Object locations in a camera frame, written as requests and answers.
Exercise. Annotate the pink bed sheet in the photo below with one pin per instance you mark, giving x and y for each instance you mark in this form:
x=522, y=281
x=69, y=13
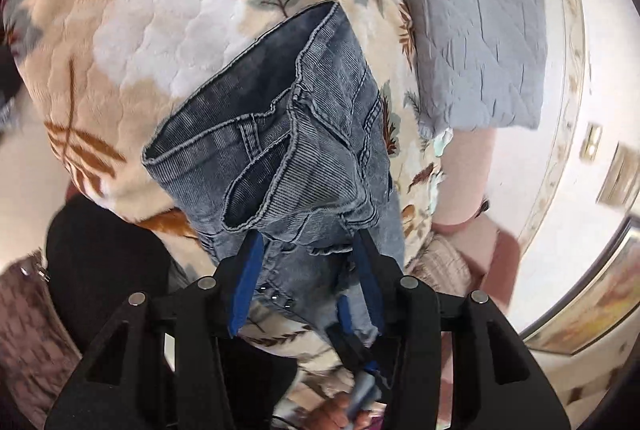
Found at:
x=470, y=175

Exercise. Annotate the white wall switch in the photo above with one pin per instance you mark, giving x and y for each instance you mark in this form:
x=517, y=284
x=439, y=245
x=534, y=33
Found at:
x=591, y=141

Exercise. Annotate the beige brown striped pillow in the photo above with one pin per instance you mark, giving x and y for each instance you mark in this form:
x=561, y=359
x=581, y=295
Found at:
x=445, y=260

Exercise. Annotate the grey quilted bedspread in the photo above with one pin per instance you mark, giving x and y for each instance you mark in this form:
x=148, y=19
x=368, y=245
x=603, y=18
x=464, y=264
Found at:
x=475, y=35

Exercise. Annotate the white wall socket panel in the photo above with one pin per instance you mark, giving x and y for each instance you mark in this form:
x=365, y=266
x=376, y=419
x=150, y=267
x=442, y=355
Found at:
x=620, y=177

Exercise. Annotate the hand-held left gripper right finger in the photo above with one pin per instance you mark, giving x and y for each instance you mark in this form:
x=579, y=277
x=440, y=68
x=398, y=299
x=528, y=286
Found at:
x=369, y=272

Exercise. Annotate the blue denim jeans pants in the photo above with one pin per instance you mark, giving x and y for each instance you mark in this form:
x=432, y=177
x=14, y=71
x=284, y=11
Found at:
x=320, y=135

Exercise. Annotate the person's right hand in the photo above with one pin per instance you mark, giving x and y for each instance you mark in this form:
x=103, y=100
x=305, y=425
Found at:
x=332, y=412

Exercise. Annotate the beige leaf-print blanket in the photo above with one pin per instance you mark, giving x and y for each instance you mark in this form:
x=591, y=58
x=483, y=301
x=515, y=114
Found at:
x=150, y=35

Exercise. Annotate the framed wall picture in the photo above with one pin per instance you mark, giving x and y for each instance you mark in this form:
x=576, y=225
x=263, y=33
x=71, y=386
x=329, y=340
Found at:
x=595, y=305

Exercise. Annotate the brown woven bag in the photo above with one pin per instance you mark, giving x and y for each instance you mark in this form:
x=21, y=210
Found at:
x=30, y=350

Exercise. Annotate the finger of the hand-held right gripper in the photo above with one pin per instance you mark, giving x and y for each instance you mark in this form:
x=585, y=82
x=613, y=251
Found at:
x=350, y=345

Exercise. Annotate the white mint lace cloth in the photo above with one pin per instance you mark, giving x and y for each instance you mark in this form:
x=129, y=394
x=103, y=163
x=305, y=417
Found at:
x=441, y=142

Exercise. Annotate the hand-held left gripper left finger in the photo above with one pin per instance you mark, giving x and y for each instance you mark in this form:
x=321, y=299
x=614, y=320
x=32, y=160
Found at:
x=245, y=280

